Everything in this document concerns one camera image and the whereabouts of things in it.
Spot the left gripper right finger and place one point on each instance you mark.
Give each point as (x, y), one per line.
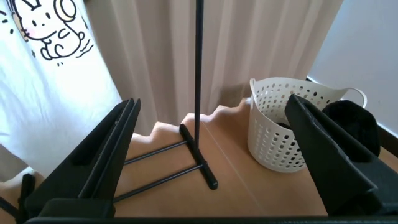
(342, 168)

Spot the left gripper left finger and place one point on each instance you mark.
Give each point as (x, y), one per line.
(90, 174)

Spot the white laundry basket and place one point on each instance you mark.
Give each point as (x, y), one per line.
(270, 143)

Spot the black garment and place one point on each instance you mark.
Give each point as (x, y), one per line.
(351, 121)

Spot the black clothes rack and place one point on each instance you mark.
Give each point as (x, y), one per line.
(199, 62)

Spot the white printed t-shirt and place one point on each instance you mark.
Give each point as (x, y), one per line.
(46, 93)

